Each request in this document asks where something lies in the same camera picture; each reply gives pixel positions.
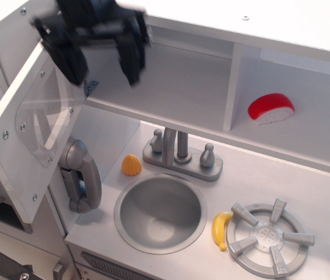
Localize red white toy sushi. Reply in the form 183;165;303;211
248;93;295;125

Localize grey toy stove burner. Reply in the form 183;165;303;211
227;198;315;279

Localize round metal sink bowl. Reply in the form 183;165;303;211
114;173;207;254

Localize yellow toy seashell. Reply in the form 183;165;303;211
121;154;142;176

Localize grey toy faucet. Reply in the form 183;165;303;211
143;128;223;182

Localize yellow toy banana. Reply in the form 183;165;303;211
211;212;232;251

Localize white microwave door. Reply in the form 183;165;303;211
0;44;85;224

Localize grey oven handle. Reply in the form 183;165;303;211
53;262;65;280

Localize grey toy telephone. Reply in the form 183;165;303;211
58;137;102;214

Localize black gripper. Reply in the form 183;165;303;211
32;10;152;86

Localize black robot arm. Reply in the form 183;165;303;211
32;1;152;85

